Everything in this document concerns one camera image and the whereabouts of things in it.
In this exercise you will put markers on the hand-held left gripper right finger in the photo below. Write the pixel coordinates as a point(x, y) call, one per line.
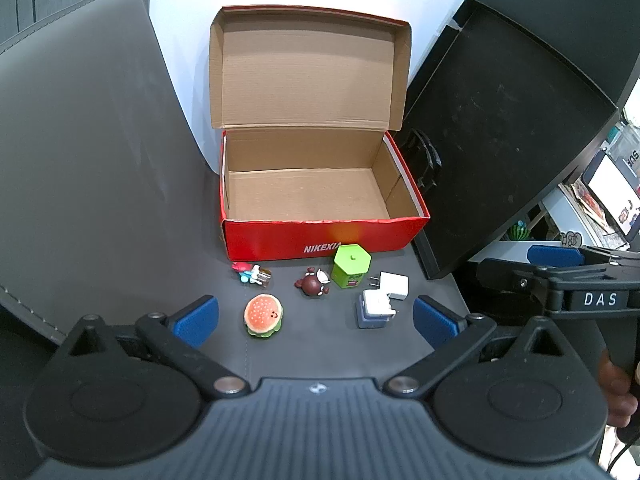
point(434, 322)

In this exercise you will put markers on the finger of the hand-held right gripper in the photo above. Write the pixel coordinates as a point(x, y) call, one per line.
point(555, 255)
point(505, 272)

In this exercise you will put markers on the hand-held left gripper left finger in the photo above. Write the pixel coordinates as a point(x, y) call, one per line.
point(197, 321)

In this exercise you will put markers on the white charger plug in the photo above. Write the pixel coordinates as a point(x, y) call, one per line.
point(393, 284)

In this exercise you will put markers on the white and grey cube charger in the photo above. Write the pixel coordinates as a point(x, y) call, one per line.
point(375, 307)

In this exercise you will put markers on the burger toy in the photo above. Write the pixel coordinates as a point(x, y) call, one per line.
point(262, 315)

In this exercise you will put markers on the small red and blue figurine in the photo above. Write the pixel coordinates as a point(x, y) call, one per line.
point(250, 274)

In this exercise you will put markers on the green hexagonal box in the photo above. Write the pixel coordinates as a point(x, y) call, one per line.
point(351, 265)

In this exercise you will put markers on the brown-haired doll figurine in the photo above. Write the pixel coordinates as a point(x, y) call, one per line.
point(314, 284)

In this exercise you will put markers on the red cardboard shoe box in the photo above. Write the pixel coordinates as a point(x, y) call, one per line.
point(310, 195)

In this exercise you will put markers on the person's right hand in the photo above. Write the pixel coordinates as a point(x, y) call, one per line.
point(617, 392)

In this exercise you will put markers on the white shelf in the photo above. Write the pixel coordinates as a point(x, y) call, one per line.
point(555, 215)

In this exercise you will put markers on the watermelon toy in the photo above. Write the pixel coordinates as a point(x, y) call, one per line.
point(520, 232)

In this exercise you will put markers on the white screen device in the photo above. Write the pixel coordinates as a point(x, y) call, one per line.
point(612, 192)

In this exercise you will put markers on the dark panel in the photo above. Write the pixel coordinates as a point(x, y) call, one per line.
point(565, 20)

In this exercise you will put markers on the black monitor bracket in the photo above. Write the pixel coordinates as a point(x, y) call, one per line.
point(425, 157)

